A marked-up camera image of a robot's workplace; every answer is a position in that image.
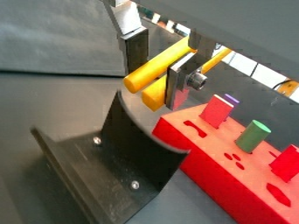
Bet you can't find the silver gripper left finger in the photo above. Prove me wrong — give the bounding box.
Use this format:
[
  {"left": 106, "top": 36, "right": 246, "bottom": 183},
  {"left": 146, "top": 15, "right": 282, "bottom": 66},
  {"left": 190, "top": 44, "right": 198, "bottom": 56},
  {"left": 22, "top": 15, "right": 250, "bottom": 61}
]
[{"left": 101, "top": 0, "right": 148, "bottom": 74}]

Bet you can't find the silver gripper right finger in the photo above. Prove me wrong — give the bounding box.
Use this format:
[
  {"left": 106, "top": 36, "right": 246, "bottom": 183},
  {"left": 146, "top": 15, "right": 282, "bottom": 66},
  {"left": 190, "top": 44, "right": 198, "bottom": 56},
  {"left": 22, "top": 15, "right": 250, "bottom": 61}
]
[{"left": 164, "top": 29, "right": 216, "bottom": 110}]

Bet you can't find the yellow square-circle fork object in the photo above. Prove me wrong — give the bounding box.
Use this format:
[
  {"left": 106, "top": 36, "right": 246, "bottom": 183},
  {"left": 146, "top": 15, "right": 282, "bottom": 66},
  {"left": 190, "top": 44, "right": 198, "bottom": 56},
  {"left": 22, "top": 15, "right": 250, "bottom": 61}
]
[{"left": 124, "top": 37, "right": 232, "bottom": 111}]

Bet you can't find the black curved regrasp stand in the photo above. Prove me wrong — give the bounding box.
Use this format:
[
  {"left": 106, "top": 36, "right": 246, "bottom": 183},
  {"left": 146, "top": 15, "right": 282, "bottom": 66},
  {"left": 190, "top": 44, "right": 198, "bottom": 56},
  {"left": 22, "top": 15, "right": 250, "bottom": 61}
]
[{"left": 30, "top": 92, "right": 189, "bottom": 224}]

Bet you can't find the red fixture board with holes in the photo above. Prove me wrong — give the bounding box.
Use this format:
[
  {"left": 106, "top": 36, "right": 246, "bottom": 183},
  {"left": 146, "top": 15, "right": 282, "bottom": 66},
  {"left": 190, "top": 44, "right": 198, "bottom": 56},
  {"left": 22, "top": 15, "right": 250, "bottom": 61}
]
[{"left": 153, "top": 105, "right": 299, "bottom": 224}]

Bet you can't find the purple rectangular block peg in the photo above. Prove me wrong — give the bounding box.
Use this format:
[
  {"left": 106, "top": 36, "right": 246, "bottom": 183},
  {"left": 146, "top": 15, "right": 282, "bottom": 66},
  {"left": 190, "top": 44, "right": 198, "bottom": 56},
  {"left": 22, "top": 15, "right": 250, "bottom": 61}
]
[{"left": 224, "top": 94, "right": 238, "bottom": 107}]

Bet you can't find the pink-red rectangular block peg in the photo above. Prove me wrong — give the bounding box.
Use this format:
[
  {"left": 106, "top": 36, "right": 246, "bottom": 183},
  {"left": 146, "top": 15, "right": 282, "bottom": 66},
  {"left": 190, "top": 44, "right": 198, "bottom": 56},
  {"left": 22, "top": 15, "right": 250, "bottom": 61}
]
[{"left": 200, "top": 94, "right": 233, "bottom": 129}]

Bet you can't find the green cylinder peg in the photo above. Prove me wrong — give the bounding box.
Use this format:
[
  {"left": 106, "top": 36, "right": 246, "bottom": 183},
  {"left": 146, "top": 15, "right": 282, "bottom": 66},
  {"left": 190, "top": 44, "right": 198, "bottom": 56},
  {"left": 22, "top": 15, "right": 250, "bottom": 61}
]
[{"left": 234, "top": 120, "right": 270, "bottom": 153}]

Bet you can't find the red star peg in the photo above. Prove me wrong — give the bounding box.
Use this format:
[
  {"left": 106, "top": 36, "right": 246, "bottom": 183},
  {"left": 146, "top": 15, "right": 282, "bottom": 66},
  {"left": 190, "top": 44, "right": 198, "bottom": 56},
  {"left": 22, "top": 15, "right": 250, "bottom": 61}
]
[{"left": 269, "top": 144, "right": 299, "bottom": 182}]

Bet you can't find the yellow object outside enclosure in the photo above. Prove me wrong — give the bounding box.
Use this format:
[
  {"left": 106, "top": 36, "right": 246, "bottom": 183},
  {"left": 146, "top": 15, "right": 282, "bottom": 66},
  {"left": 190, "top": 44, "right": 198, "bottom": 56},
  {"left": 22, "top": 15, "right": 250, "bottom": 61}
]
[{"left": 276, "top": 80, "right": 299, "bottom": 97}]

